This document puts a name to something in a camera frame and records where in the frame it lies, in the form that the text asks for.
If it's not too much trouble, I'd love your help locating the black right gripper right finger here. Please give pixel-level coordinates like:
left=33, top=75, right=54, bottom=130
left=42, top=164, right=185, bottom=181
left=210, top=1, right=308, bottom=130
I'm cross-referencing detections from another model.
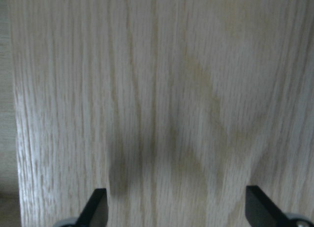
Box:
left=245, top=185, right=293, bottom=227

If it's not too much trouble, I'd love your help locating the light wood cabinet panel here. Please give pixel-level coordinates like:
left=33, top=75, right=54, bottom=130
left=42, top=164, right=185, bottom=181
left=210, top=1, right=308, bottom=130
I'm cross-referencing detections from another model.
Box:
left=8, top=0, right=314, bottom=227

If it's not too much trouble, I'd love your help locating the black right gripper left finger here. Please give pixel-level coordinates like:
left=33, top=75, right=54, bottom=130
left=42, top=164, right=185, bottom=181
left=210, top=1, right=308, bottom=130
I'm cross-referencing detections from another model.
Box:
left=75, top=188, right=108, bottom=227

